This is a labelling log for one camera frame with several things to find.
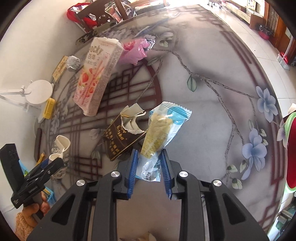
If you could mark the pink plastic wrapper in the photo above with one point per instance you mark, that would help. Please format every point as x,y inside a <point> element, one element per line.
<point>135,50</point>

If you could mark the red trash bin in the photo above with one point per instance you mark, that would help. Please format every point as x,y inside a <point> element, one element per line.
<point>265,32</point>

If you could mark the person's left hand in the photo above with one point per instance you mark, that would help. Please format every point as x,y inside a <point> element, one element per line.
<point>28,211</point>

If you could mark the dark brown torn box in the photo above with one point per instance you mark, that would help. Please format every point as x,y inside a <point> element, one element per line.
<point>123,132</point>

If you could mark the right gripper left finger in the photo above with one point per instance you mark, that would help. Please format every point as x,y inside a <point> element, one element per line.
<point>87,211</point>

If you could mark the yellow handled tool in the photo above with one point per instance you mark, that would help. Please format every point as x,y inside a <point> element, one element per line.
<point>41,159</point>

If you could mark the floral seat cushion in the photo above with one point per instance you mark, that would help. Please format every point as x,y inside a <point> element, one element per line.
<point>93,33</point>

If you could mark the red bag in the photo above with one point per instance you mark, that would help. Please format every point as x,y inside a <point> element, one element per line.
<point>73,15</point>

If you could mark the red green round stool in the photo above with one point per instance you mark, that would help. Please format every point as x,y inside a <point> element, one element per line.
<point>290,137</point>

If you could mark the yellow rectangular holder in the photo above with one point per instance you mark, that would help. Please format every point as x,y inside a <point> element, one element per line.
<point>48,110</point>

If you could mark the blue white snack wrapper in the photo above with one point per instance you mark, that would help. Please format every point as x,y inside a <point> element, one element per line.
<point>165,120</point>

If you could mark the white desk fan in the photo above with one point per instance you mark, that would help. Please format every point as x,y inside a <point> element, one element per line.
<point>31,99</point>

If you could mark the crumpled grey paper ball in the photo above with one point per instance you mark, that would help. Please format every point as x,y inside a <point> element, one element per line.
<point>72,63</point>

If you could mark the red white mop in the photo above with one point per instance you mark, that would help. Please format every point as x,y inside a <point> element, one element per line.
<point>284,58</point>

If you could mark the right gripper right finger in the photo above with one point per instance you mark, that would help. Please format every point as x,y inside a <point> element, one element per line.
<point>209,204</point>

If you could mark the floral paper cup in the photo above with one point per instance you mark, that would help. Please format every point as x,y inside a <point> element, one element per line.
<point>61,149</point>

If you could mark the pink Pocky box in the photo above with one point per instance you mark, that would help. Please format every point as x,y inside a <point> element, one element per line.
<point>99,63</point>

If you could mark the dark wooden dining chair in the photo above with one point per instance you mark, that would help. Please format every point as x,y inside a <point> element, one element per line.
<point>105,11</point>

